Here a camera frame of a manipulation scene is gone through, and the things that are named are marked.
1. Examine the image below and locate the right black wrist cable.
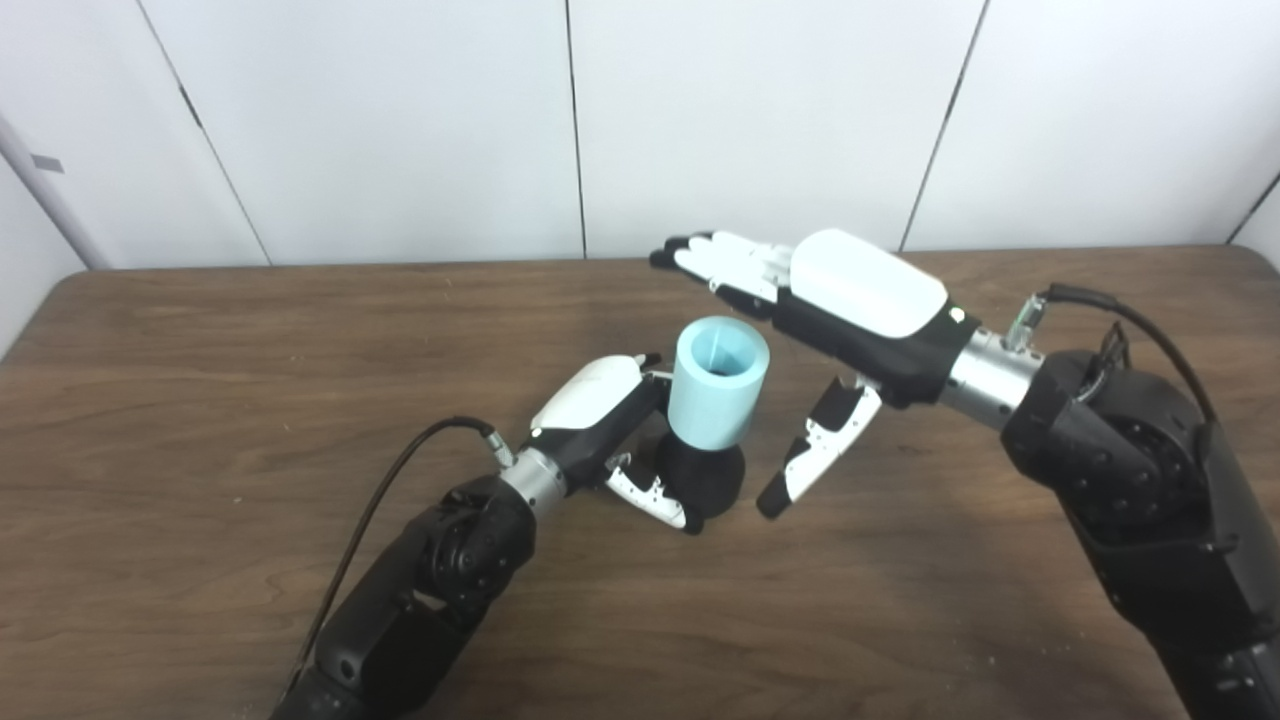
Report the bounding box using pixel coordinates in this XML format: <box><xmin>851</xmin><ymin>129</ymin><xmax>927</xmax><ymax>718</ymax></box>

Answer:
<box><xmin>1005</xmin><ymin>283</ymin><xmax>1219</xmax><ymax>426</ymax></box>

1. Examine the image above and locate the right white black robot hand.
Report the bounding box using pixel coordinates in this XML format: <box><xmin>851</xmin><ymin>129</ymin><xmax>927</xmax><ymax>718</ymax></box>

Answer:
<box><xmin>648</xmin><ymin>228</ymin><xmax>986</xmax><ymax>521</ymax></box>

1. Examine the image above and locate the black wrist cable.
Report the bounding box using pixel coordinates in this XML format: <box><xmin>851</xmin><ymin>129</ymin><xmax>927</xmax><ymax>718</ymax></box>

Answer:
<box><xmin>1005</xmin><ymin>283</ymin><xmax>1219</xmax><ymax>426</ymax></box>
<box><xmin>280</xmin><ymin>416</ymin><xmax>516</xmax><ymax>701</ymax></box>

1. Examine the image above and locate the light blue cylinder cup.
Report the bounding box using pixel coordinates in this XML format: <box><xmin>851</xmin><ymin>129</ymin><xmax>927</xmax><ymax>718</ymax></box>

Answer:
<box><xmin>665</xmin><ymin>316</ymin><xmax>771</xmax><ymax>451</ymax></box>

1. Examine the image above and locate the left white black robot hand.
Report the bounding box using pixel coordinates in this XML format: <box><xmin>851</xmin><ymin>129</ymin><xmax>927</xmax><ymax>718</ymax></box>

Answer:
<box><xmin>528</xmin><ymin>352</ymin><xmax>704</xmax><ymax>536</ymax></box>

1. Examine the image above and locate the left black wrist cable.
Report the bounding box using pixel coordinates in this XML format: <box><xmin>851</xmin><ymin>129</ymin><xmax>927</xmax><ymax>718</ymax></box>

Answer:
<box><xmin>280</xmin><ymin>416</ymin><xmax>516</xmax><ymax>701</ymax></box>

